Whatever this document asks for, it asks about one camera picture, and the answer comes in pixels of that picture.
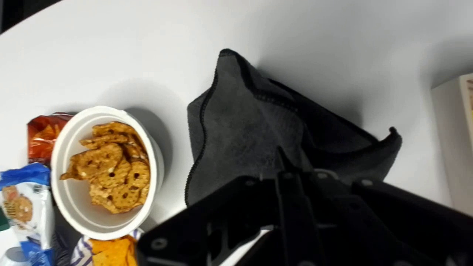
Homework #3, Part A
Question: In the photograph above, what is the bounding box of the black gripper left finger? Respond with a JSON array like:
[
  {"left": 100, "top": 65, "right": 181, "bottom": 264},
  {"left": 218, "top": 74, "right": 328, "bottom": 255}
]
[{"left": 137, "top": 146, "right": 302, "bottom": 266}]

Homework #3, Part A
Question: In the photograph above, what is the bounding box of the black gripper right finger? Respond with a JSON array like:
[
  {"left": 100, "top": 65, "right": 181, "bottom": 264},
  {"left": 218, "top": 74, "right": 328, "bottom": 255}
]
[{"left": 294, "top": 168, "right": 473, "bottom": 266}]

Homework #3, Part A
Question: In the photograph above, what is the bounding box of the dark grey microfibre cloth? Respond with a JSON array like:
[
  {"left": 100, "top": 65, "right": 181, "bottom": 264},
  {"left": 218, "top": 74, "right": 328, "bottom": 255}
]
[{"left": 183, "top": 47, "right": 403, "bottom": 208}]

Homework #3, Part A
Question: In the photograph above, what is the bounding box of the brown pretzel crisps pile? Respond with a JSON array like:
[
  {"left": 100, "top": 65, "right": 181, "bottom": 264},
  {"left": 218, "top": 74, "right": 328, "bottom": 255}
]
[{"left": 58, "top": 121, "right": 152, "bottom": 214}]

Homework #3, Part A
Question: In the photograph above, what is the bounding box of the blue patterned paper bowl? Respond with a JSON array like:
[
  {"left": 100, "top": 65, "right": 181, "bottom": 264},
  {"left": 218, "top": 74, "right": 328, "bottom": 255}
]
[{"left": 70, "top": 235, "right": 141, "bottom": 266}]

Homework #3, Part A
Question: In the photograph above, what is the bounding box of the white round bowl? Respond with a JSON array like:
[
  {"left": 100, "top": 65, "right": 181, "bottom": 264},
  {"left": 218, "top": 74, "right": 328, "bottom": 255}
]
[{"left": 50, "top": 105, "right": 165, "bottom": 241}]

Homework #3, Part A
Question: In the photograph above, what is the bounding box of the blue white pretzel bag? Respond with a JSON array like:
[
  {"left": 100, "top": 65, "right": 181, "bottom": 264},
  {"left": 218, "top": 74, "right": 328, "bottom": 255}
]
[{"left": 0, "top": 162, "right": 56, "bottom": 266}]

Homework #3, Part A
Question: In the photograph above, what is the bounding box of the red orange chip bag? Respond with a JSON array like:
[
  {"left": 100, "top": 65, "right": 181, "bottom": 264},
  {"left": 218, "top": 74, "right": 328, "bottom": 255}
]
[{"left": 24, "top": 112, "right": 75, "bottom": 167}]

